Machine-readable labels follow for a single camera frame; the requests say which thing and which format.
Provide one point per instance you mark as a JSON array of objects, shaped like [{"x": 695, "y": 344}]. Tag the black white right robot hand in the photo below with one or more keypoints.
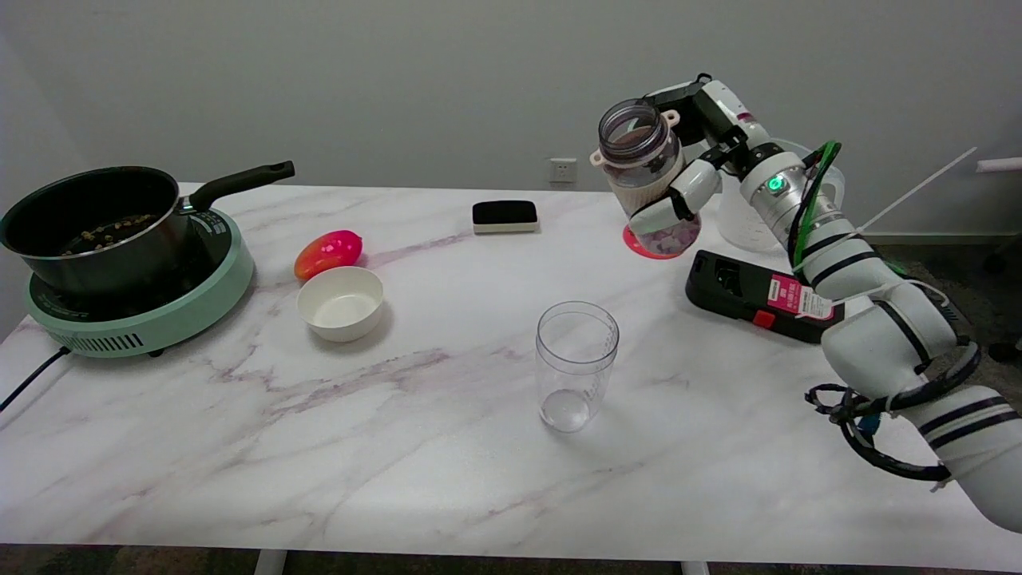
[{"x": 718, "y": 112}]

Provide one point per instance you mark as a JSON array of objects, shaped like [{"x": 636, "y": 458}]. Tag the clear bottle with beige band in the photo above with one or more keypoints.
[{"x": 643, "y": 160}]

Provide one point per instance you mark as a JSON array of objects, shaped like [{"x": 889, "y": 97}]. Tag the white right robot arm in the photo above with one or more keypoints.
[{"x": 886, "y": 335}]

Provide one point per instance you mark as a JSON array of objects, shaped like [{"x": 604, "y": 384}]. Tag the translucent plastic measuring jug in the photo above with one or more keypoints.
[{"x": 738, "y": 228}]

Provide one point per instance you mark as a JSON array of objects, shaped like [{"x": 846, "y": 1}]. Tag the pink coaster with toy figure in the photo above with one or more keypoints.
[{"x": 634, "y": 243}]

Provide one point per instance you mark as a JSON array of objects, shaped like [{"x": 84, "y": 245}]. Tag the black device with pink label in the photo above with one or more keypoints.
[{"x": 726, "y": 283}]

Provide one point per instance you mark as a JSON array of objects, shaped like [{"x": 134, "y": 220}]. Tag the black whiteboard eraser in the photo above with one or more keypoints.
[{"x": 504, "y": 214}]

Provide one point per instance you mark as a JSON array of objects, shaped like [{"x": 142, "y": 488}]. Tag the clear plastic measuring cup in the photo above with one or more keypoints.
[{"x": 575, "y": 359}]

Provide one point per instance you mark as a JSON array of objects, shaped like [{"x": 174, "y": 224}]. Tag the white bar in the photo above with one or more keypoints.
[{"x": 1002, "y": 164}]

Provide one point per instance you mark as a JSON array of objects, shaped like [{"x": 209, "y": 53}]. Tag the red orange mango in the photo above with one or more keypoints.
[{"x": 327, "y": 253}]

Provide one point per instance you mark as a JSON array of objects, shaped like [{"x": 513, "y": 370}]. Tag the white bowl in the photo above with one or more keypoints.
[{"x": 341, "y": 307}]

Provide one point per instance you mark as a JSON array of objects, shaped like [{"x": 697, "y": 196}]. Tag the white table leg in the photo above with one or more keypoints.
[
  {"x": 695, "y": 568},
  {"x": 270, "y": 562}
]

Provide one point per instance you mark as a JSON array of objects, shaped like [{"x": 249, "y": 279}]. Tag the green induction cooker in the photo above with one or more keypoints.
[{"x": 176, "y": 311}]

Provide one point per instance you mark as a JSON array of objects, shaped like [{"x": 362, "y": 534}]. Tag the brown beans in saucepan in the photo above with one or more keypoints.
[{"x": 108, "y": 233}]

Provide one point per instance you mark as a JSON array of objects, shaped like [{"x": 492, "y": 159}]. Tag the white wall socket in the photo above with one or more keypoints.
[{"x": 563, "y": 168}]

